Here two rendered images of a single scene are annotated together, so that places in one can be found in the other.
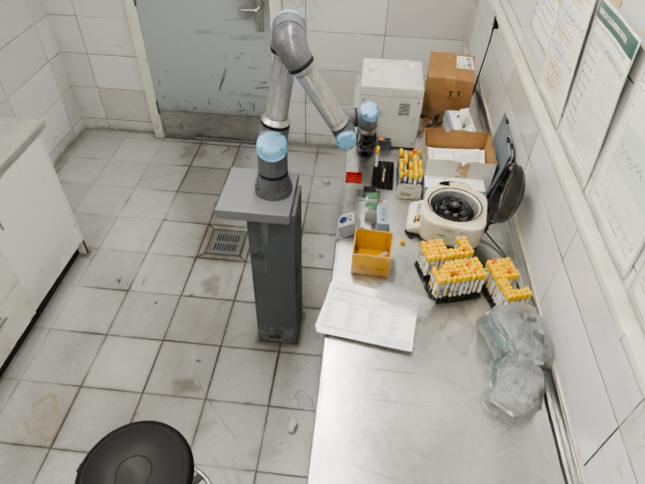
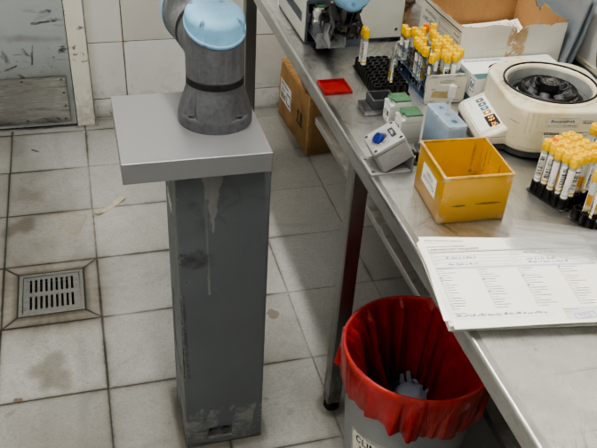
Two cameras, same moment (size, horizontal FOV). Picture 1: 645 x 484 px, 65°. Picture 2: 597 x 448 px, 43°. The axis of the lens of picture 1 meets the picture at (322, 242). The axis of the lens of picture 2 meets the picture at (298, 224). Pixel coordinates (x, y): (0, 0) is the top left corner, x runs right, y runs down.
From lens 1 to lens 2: 0.80 m
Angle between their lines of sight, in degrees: 18
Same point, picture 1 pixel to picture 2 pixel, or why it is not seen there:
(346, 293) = (457, 254)
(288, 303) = (249, 351)
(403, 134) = (383, 13)
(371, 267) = (478, 201)
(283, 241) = (247, 217)
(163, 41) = not seen: outside the picture
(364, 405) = not seen: outside the picture
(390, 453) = not seen: outside the picture
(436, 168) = (476, 44)
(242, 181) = (147, 115)
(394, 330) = (584, 294)
